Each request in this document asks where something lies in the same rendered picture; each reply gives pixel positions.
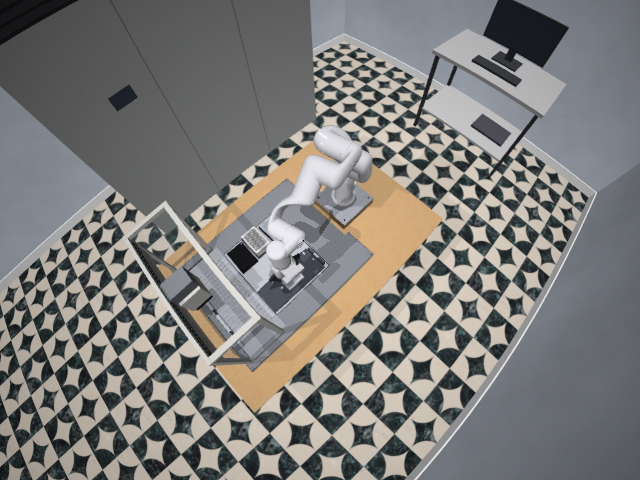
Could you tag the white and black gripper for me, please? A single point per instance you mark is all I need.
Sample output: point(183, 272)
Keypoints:
point(279, 275)

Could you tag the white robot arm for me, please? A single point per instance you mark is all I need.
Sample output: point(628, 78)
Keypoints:
point(315, 172)

